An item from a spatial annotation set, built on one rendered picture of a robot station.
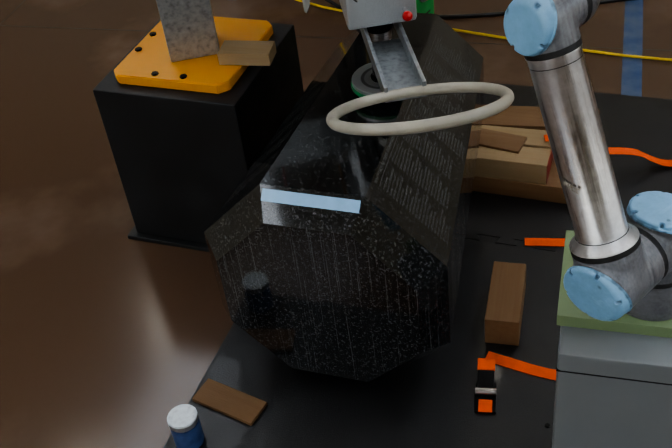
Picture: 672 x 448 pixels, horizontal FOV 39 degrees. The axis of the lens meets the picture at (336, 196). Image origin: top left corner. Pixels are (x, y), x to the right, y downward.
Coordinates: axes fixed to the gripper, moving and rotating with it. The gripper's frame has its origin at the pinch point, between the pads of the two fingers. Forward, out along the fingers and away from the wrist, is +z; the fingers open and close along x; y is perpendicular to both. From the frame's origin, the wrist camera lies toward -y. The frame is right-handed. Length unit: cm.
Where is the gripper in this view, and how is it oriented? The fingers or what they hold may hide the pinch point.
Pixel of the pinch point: (330, 8)
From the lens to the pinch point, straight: 229.3
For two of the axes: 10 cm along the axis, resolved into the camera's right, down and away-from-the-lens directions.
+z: 1.5, 9.5, 2.8
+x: 8.1, -2.8, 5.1
